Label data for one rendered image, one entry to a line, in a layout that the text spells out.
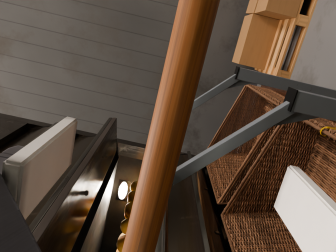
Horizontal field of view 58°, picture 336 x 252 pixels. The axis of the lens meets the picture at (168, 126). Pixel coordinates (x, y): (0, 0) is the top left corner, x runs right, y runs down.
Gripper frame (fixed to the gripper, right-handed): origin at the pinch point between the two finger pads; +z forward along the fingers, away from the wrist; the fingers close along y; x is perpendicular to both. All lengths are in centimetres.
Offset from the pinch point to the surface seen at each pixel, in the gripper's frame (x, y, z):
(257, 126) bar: -4.8, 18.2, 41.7
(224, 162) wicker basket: -49, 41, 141
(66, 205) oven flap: -44, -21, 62
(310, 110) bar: 0.6, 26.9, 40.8
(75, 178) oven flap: -41, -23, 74
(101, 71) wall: -45, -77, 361
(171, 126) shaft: 0.7, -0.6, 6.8
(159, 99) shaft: 2.5, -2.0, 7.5
